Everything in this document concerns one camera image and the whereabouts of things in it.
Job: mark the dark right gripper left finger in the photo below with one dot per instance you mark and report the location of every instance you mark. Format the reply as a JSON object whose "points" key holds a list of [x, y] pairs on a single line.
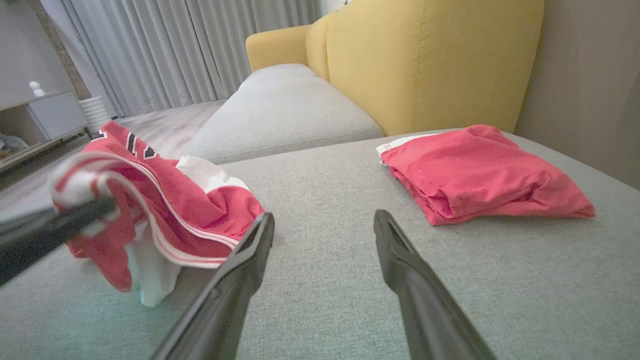
{"points": [[225, 305]]}

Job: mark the white low media cabinet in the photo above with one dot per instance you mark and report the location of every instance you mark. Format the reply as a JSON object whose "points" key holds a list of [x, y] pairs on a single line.
{"points": [[55, 115]]}

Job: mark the yellow sofa backrest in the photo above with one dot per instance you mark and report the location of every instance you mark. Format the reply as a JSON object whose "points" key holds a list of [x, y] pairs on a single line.
{"points": [[425, 60]]}

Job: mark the grey pleated curtain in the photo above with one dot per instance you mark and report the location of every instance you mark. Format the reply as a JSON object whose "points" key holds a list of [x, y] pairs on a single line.
{"points": [[165, 50]]}

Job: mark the small grey sofa seat cushion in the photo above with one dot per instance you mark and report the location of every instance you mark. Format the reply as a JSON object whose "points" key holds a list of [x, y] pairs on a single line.
{"points": [[280, 115]]}

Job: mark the red shorts with white panel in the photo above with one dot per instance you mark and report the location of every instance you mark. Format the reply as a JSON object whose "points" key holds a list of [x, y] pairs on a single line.
{"points": [[480, 170]]}

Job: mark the white ribbed plant pot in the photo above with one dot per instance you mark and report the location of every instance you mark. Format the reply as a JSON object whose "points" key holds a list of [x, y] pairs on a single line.
{"points": [[95, 114]]}

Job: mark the large grey sofa seat cushion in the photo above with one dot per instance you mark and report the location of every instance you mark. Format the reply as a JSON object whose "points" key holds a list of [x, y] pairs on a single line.
{"points": [[325, 260]]}

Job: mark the grey soft toy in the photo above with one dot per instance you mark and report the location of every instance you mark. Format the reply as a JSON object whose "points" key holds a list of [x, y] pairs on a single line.
{"points": [[11, 146]]}

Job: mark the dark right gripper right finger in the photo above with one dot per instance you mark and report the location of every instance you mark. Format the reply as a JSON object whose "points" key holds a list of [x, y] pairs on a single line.
{"points": [[425, 310]]}

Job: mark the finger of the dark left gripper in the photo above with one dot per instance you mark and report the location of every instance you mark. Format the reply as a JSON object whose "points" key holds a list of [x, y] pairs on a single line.
{"points": [[45, 230]]}

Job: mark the red basketball jersey with number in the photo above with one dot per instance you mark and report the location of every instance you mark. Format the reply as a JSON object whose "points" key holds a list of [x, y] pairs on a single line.
{"points": [[200, 210]]}

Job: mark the small white figurine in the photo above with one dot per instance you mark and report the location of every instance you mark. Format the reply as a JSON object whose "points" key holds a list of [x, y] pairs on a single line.
{"points": [[37, 90]]}

